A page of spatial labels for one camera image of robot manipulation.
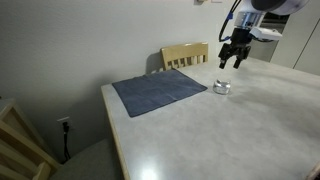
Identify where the wooden chair with grey seat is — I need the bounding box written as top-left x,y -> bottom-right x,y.
0,99 -> 125,180

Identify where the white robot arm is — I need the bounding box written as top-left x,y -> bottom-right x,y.
218,0 -> 310,69

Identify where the dark blue cloth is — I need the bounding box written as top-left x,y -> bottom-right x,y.
112,69 -> 207,117

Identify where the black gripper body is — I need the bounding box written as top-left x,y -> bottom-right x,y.
219,28 -> 252,60

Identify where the silver metal jar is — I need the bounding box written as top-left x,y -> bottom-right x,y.
213,79 -> 231,95

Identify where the white wall outlet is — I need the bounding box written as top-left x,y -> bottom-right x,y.
57,116 -> 74,130

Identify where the black power cord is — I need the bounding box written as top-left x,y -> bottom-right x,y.
62,121 -> 72,162

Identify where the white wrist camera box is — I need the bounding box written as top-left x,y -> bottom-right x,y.
250,27 -> 282,41

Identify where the black and blue arm cable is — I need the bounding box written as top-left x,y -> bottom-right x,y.
218,0 -> 242,43

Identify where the wooden chair at wall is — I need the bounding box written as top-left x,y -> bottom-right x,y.
161,42 -> 208,70

